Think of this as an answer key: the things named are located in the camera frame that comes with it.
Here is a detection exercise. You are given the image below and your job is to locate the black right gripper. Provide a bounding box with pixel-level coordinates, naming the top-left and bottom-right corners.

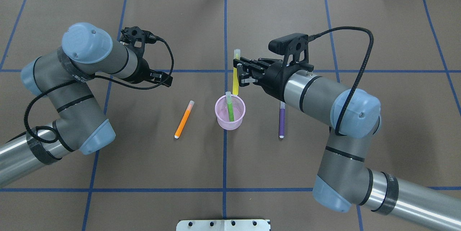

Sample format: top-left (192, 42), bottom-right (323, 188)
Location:
top-left (233, 57), bottom-right (294, 102)

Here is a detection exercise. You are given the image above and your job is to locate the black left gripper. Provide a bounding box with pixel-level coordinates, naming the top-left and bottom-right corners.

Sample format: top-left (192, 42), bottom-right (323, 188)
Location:
top-left (125, 58), bottom-right (173, 88)

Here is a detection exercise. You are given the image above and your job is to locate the yellow highlighter pen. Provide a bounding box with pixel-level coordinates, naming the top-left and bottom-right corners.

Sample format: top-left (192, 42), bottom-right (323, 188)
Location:
top-left (232, 49), bottom-right (241, 96)

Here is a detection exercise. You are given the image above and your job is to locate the green highlighter pen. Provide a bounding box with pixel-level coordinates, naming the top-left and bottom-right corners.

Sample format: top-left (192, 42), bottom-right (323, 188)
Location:
top-left (225, 91), bottom-right (235, 122)

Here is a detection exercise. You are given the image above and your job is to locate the purple marker pen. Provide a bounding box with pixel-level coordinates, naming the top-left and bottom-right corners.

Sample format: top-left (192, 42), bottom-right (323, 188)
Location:
top-left (278, 101), bottom-right (286, 139)

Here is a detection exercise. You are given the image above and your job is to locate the orange highlighter pen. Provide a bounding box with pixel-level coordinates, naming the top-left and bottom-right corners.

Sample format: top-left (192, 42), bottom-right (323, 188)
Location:
top-left (174, 100), bottom-right (195, 139)

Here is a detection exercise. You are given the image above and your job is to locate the pink mesh pen holder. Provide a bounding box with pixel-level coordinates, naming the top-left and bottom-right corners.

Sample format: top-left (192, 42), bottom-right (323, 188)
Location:
top-left (214, 94), bottom-right (246, 131)

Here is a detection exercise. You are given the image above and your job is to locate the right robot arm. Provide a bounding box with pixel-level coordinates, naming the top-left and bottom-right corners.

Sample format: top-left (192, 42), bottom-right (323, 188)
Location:
top-left (233, 57), bottom-right (460, 231)

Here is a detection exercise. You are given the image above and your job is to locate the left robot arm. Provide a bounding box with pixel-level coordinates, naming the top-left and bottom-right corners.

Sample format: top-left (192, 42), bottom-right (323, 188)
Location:
top-left (0, 22), bottom-right (173, 188)

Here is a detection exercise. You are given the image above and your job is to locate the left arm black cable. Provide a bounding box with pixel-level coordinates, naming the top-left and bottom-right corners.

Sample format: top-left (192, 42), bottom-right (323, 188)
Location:
top-left (24, 35), bottom-right (175, 144)

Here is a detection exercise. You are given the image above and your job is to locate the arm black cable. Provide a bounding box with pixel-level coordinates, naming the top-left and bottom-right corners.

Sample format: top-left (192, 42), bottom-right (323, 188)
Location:
top-left (24, 35), bottom-right (175, 144)
top-left (308, 26), bottom-right (374, 137)

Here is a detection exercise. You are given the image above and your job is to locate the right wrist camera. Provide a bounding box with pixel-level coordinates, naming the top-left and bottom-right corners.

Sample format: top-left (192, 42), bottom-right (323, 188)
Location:
top-left (268, 33), bottom-right (317, 72)

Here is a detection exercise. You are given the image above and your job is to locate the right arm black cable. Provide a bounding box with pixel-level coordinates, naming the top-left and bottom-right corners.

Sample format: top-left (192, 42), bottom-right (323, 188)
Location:
top-left (308, 26), bottom-right (374, 137)

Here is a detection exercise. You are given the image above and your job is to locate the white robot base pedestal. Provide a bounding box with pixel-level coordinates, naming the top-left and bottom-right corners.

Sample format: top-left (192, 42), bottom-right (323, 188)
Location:
top-left (176, 219), bottom-right (271, 231)

